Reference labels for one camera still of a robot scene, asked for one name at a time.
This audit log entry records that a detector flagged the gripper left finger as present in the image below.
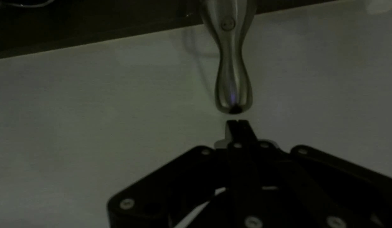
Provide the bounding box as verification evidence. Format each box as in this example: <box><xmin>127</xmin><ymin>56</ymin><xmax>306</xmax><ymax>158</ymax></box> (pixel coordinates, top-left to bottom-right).
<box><xmin>107</xmin><ymin>120</ymin><xmax>240</xmax><ymax>228</ymax></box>

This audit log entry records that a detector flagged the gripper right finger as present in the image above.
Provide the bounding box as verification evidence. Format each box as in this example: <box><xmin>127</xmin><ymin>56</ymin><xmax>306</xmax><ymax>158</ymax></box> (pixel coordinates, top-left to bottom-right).
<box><xmin>237</xmin><ymin>120</ymin><xmax>392</xmax><ymax>228</ymax></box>

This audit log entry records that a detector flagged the silver faucet lever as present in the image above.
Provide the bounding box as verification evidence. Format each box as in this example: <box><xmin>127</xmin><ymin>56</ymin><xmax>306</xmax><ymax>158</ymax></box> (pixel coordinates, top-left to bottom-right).
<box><xmin>199</xmin><ymin>0</ymin><xmax>257</xmax><ymax>115</ymax></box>

